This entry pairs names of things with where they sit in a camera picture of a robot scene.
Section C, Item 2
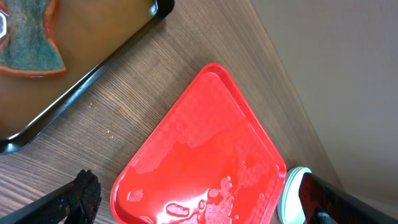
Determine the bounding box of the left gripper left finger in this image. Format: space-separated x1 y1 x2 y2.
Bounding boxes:
1 170 102 224

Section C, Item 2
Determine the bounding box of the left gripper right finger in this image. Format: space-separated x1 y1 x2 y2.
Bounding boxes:
298 172 397 224

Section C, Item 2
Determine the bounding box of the white plate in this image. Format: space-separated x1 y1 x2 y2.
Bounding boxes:
277 167 312 224

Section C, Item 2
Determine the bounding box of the orange green sponge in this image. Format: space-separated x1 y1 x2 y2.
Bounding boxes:
1 0 66 78

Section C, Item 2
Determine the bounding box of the red plastic tray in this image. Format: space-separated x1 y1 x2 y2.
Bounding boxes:
110 63 287 223

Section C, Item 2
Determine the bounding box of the black water basin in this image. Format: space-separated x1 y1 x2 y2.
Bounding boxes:
1 0 175 154

